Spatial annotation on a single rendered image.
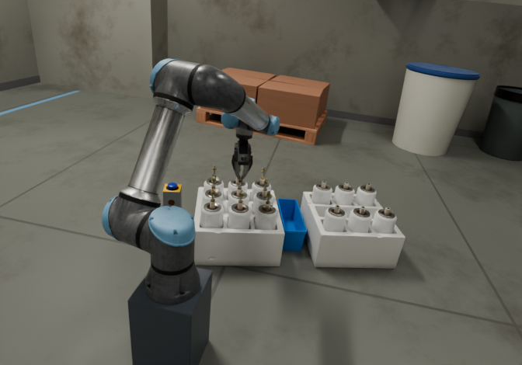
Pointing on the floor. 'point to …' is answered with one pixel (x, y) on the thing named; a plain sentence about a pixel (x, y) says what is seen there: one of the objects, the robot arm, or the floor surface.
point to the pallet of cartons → (281, 102)
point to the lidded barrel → (432, 106)
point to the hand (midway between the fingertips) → (241, 177)
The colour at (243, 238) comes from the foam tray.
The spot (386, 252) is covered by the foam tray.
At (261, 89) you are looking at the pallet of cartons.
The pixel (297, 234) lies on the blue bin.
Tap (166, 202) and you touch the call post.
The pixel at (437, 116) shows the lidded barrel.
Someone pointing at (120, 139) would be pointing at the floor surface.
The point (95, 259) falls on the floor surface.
